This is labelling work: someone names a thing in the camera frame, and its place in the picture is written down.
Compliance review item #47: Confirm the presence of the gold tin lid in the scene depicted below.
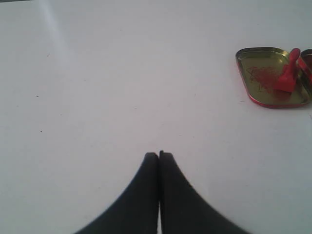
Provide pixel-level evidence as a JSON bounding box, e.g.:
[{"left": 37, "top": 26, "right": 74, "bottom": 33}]
[{"left": 235, "top": 47, "right": 312, "bottom": 108}]

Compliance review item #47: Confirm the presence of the red stamp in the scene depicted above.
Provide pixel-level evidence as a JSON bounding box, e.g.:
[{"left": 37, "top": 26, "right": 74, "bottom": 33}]
[{"left": 274, "top": 48, "right": 301, "bottom": 93}]

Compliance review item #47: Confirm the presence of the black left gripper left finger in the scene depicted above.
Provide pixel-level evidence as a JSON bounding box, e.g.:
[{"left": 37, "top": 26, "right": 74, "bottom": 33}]
[{"left": 77, "top": 153, "right": 159, "bottom": 234}]

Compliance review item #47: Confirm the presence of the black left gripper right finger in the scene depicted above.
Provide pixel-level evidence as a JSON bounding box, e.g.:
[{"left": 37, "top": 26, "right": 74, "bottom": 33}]
[{"left": 159, "top": 151, "right": 247, "bottom": 234}]

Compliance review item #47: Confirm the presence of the red ink tin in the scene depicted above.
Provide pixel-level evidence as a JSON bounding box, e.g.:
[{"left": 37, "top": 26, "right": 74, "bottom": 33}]
[{"left": 298, "top": 49, "right": 312, "bottom": 83}]

